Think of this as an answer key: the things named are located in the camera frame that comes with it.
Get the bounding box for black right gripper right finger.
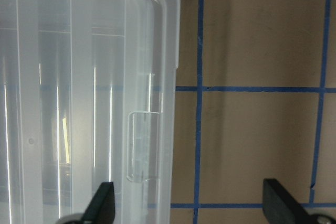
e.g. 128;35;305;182
263;178;313;224

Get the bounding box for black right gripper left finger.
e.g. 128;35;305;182
81;182;116;224

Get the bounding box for clear plastic box lid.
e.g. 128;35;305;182
1;0;180;223

